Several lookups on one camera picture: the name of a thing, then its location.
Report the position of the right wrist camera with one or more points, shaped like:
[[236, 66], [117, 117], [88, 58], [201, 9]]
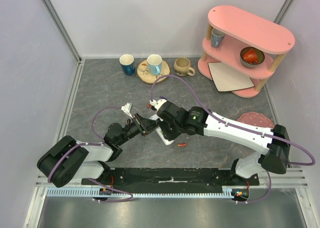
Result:
[[156, 104]]

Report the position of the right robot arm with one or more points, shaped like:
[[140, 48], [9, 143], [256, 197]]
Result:
[[270, 152]]

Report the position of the pink three-tier shelf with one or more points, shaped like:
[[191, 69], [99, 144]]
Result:
[[247, 43]]

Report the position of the white remote control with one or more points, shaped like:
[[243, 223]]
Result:
[[160, 132]]

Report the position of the grey mug on shelf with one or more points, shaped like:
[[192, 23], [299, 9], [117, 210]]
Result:
[[216, 38]]

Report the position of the light blue mug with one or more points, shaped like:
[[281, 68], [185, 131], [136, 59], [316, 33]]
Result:
[[154, 63]]

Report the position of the beige floral saucer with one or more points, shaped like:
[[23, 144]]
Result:
[[144, 74]]

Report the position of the red cup in bowl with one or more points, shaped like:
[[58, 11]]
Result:
[[250, 56]]

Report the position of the beige ceramic mug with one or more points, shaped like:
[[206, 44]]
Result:
[[182, 67]]

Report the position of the pink dotted plate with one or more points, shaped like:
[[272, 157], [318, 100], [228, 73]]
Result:
[[256, 119]]

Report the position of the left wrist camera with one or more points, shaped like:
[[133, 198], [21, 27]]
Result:
[[127, 109]]

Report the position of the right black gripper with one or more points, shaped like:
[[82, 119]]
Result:
[[168, 121]]

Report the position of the dark blue mug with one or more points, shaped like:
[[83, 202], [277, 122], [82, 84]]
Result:
[[127, 64]]

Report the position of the white cable duct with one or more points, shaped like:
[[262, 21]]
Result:
[[96, 192]]

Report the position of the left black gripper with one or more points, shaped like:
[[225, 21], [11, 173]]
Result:
[[144, 125]]

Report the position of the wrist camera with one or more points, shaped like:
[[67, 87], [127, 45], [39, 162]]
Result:
[[156, 104], [127, 109]]

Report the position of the white square plate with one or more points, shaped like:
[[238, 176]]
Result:
[[227, 79]]

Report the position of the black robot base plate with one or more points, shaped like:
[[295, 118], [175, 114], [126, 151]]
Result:
[[173, 180]]

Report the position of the patterned dark bowl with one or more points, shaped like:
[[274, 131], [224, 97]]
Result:
[[260, 54]]

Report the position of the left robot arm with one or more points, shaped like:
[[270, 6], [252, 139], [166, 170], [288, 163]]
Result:
[[72, 159]]

